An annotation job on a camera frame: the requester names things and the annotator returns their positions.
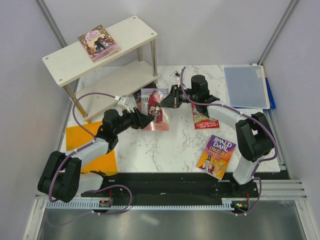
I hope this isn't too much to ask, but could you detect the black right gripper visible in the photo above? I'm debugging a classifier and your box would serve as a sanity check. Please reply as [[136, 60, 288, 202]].
[[158, 84, 198, 109]]

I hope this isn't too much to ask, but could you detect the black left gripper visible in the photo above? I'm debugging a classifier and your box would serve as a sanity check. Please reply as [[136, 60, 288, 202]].
[[113, 106, 154, 136]]

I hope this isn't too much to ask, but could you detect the purple castle cover book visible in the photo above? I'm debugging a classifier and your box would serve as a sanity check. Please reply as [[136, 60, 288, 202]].
[[140, 88, 170, 132]]

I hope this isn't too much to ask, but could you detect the dark Tale of Two Cities book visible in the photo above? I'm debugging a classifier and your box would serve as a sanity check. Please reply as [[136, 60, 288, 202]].
[[133, 82, 157, 110]]

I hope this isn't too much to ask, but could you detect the Taming of the Shrew book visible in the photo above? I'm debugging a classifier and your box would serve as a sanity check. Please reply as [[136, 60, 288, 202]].
[[78, 24, 121, 63]]

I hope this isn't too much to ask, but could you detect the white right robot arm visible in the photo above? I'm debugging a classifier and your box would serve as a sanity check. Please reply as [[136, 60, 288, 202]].
[[159, 73, 278, 197]]

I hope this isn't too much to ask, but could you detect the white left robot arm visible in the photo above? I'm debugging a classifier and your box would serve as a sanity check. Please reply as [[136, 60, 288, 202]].
[[37, 107, 154, 203]]

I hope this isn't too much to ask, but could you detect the red 13-Storey Treehouse book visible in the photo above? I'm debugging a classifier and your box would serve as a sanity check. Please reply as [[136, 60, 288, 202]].
[[191, 103, 220, 130]]

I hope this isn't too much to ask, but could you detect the orange plastic file folder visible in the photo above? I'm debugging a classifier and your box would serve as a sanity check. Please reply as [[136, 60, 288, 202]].
[[61, 125, 118, 176]]

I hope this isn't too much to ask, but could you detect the white two-tier shelf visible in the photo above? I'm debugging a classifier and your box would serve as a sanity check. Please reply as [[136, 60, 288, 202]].
[[42, 15, 159, 123]]

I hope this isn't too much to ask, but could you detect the Roald Dahl Charlie book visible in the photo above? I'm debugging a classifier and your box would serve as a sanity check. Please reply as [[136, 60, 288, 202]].
[[196, 135, 236, 180]]

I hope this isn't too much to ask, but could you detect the translucent blue file folder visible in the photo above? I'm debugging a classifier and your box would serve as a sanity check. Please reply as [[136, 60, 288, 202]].
[[224, 65, 271, 109]]

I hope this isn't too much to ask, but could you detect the blue file folder underneath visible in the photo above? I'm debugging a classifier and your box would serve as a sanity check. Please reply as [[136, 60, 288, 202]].
[[227, 78, 276, 110]]

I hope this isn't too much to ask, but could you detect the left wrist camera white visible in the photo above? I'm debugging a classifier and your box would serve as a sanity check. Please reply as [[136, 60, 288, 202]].
[[115, 96, 130, 112]]

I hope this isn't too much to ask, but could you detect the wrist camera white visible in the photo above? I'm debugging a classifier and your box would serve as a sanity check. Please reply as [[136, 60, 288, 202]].
[[115, 96, 130, 112], [172, 71, 181, 80]]

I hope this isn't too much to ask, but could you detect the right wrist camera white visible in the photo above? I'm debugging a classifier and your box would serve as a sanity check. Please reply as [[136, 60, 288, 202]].
[[172, 71, 181, 80]]

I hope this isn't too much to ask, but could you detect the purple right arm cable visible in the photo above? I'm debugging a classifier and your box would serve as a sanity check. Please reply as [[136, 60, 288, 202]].
[[179, 66, 280, 217]]

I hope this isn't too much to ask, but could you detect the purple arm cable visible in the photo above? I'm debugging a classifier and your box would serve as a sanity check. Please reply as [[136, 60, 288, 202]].
[[179, 66, 280, 217], [46, 91, 132, 228]]

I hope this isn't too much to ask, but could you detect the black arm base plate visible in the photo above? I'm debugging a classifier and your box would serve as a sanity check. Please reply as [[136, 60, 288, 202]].
[[81, 172, 258, 206]]

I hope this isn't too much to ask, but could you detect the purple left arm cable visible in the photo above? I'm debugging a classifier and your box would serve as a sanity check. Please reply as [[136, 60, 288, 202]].
[[46, 91, 132, 228]]

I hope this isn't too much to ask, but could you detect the aluminium frame rail front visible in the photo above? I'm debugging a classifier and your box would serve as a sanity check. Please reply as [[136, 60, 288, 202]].
[[34, 178, 307, 201]]

